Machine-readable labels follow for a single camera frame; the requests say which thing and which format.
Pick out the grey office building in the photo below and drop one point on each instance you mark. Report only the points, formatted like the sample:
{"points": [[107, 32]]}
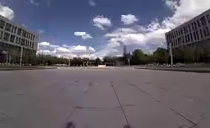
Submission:
{"points": [[9, 36], [196, 31]]}

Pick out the distant tower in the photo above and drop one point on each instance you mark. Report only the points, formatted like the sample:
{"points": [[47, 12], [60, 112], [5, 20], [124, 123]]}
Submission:
{"points": [[125, 50]]}

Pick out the dark raised ground strip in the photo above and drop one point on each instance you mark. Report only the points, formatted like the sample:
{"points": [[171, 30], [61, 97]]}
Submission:
{"points": [[16, 67], [183, 68]]}

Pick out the row of trees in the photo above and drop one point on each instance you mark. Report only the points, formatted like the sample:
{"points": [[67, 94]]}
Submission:
{"points": [[143, 57]]}

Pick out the grey stone slab plaza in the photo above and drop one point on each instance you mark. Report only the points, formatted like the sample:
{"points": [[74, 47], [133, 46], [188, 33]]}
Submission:
{"points": [[103, 90]]}

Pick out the pale pole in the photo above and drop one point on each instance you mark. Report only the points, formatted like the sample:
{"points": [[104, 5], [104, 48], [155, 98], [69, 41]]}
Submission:
{"points": [[21, 56], [171, 53]]}

